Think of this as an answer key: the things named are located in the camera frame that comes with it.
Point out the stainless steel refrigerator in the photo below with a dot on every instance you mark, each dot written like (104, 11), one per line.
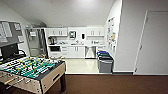
(35, 43)

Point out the green foosball table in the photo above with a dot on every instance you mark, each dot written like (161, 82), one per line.
(30, 68)

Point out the white door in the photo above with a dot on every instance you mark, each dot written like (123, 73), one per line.
(155, 43)

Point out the white paper note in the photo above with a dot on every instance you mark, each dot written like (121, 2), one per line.
(33, 33)

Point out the white double-door base cabinet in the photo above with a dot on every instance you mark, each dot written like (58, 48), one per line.
(76, 52)

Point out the grey bulletin board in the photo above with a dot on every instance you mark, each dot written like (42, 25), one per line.
(10, 31)

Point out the green-lidded bin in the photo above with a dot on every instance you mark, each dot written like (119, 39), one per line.
(105, 55)

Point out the black monitor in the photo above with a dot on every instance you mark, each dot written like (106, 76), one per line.
(8, 50)

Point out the colourful wall poster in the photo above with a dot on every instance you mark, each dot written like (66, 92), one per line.
(111, 25)

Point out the stainless steel dishwasher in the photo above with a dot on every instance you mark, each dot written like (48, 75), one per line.
(90, 52)

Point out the chrome faucet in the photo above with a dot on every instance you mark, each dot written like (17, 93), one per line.
(77, 42)

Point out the blue-lidded bin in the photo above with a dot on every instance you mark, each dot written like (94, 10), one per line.
(102, 52)

